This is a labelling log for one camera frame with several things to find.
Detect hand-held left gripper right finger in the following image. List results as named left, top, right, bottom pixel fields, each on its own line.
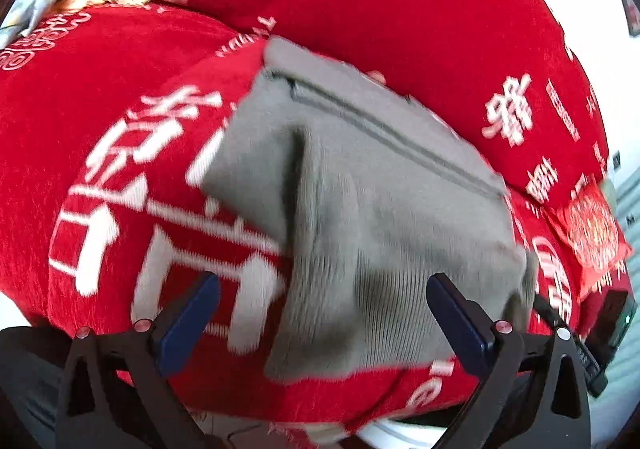
left=426, top=272, right=593, bottom=449

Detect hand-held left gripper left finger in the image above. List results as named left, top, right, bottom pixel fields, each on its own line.
left=55, top=270, right=222, bottom=449

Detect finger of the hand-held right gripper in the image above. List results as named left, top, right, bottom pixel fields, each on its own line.
left=531, top=295, right=570, bottom=331

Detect grey knit sweater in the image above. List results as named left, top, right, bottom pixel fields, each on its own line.
left=200, top=36, right=539, bottom=383

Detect red embroidered small cushion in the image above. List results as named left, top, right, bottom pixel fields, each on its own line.
left=542, top=182, right=632, bottom=299

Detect red printed sofa cover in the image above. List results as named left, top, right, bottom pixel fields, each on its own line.
left=0, top=0, right=635, bottom=445

